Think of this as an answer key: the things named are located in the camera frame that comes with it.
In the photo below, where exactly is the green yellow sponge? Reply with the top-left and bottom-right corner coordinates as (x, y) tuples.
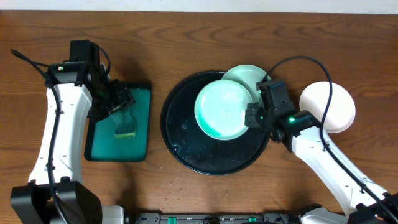
(111, 108), (137, 138)

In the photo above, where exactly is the mint green plate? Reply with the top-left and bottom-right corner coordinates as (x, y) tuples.
(194, 79), (252, 141)
(221, 65), (271, 103)

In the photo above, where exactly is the white plate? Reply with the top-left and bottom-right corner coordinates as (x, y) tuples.
(298, 81), (357, 134)

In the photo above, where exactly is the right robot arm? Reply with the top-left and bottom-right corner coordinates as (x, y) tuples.
(245, 103), (397, 223)

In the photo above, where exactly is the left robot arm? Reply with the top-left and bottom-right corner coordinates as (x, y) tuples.
(11, 60), (137, 223)

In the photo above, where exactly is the black rectangular water tray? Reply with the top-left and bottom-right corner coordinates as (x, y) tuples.
(84, 82), (152, 162)

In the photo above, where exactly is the round black serving tray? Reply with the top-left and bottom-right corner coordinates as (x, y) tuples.
(160, 70), (269, 175)

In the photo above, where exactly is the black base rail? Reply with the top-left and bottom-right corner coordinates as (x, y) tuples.
(124, 213), (301, 224)

